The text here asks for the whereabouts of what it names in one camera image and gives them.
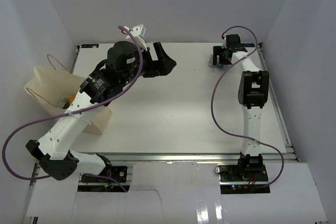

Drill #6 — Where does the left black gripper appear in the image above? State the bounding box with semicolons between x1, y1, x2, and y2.
121;42;176;87

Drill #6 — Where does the orange mango candy bag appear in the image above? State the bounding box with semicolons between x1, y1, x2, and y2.
69;97;75;104

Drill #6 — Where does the grey snack packet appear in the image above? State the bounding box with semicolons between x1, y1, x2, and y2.
208;55;214;67
56;97;70;109

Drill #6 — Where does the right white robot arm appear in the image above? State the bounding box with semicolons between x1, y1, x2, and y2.
213;34;269;182

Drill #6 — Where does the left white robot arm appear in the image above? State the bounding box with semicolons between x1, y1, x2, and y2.
26;41;177;182

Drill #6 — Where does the beige paper bag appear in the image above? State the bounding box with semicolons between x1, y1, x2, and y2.
24;54;112;135

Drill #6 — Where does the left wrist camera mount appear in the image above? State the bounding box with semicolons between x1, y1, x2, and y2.
125;24;147;50

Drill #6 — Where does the aluminium table rail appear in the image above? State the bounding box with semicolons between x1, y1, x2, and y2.
65;152;297;162

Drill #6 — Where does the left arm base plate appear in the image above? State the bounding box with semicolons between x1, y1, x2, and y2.
78;166;130;193

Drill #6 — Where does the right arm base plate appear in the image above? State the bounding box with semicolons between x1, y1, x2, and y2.
214;165;270;195

